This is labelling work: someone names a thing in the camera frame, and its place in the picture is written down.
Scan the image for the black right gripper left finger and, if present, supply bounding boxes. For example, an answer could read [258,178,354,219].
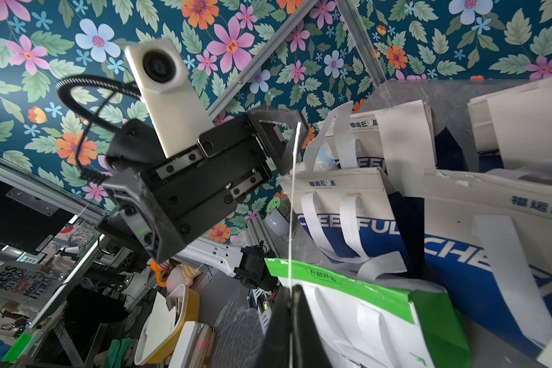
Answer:
[254,287,296,368]

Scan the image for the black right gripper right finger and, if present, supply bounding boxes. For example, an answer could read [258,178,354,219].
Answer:
[291,285,332,368]

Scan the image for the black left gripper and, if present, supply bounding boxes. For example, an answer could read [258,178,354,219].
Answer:
[102,107,309,262]

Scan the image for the white receipt bag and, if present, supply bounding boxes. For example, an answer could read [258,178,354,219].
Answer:
[375,100,436,198]
[287,120,303,368]

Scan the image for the green white takeout bag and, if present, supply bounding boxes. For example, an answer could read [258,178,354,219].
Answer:
[266,253,472,367]

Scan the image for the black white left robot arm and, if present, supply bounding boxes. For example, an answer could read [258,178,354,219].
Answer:
[56,75,309,262]

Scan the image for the white dome object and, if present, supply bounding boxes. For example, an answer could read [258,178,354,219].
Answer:
[265,209,291,239]

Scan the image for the back left blue white bag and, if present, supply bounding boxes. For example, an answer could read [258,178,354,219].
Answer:
[302,100,438,199]

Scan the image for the blue white bag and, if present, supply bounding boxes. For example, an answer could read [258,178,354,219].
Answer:
[277,167,416,272]
[302,100,438,199]
[468,77,552,182]
[423,170,552,358]

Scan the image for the yellow white storage bin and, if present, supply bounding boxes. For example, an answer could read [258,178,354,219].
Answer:
[134,285,200,366]

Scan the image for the front left blue white bag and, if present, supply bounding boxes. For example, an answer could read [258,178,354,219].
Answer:
[277,167,416,272]

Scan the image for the back right blue white bag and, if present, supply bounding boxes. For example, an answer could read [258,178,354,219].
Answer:
[468,77,552,182]

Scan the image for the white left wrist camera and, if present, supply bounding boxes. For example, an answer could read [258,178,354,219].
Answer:
[124,38,214,158]

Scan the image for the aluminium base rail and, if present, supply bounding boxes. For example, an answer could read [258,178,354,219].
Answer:
[239,217,279,334]

